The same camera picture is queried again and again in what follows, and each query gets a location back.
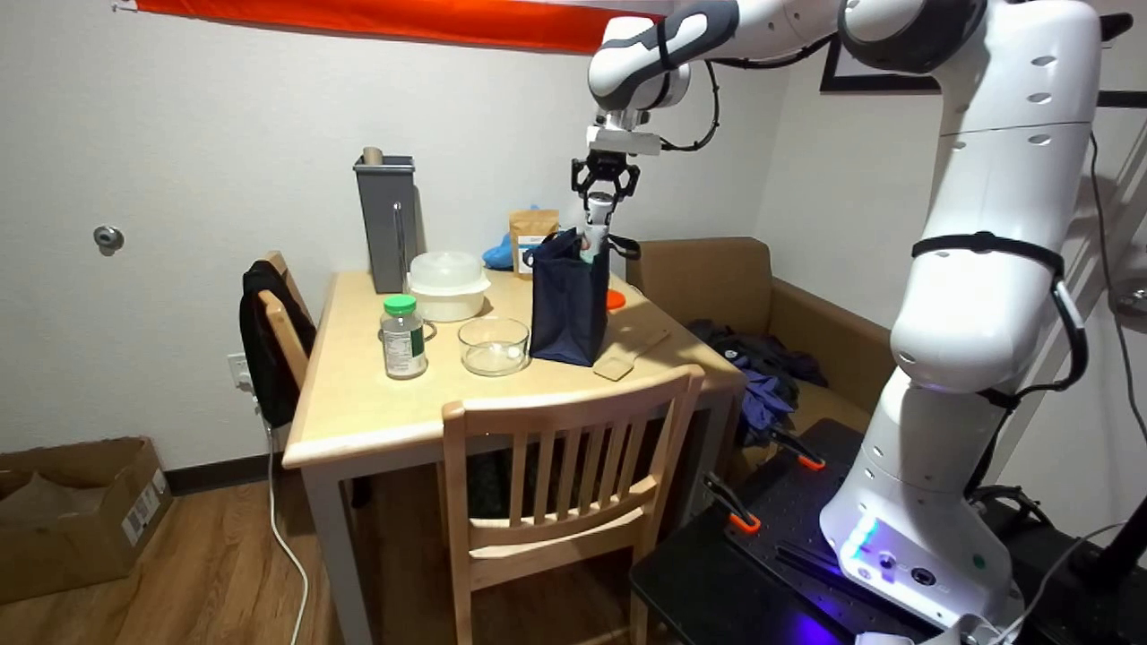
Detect clear glass bowl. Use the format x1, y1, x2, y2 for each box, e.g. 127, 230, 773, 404
456, 314, 534, 380

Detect orange handled clamp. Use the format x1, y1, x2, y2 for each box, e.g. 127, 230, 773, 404
703, 468, 767, 536
773, 428, 831, 477

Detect blue cloth object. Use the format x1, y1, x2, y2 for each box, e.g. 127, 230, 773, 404
481, 234, 520, 271

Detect white power cable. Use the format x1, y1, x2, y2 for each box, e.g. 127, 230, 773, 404
263, 427, 317, 645

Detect wooden chair left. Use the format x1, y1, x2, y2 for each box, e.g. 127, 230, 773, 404
236, 257, 318, 428

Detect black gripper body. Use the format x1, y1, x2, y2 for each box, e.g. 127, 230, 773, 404
586, 149, 634, 185

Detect brown sofa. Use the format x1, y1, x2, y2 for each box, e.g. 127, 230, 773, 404
624, 234, 896, 449

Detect orange wall banner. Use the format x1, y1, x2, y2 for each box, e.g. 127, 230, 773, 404
132, 0, 637, 56

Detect dark clothes pile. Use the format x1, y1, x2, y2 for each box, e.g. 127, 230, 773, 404
685, 314, 827, 388

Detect square wooden coaster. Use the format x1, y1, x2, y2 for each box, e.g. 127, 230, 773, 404
587, 347, 637, 388

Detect brown cardboard box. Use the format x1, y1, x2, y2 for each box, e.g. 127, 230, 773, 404
0, 432, 177, 606

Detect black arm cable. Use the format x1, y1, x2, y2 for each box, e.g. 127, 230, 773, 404
912, 230, 1094, 415

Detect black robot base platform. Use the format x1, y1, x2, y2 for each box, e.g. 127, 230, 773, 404
628, 415, 1147, 645

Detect wooden slat-back chair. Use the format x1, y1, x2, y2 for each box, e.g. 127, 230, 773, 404
439, 366, 709, 645

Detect dark blue fabric bag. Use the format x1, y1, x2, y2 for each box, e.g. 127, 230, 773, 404
527, 226, 642, 370

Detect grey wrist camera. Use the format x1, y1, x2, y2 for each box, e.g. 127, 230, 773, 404
591, 117, 667, 161

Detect light wooden table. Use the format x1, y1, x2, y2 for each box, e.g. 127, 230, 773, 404
279, 266, 745, 645

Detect blue clothes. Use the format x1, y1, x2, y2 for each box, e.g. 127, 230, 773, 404
732, 354, 803, 449

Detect white plastic lidded container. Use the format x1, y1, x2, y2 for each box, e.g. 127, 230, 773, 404
403, 247, 494, 327

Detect jar with brown lid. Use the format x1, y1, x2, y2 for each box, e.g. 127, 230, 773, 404
506, 203, 562, 279

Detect wooden chair with jacket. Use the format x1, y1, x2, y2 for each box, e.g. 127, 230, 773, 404
254, 247, 323, 398

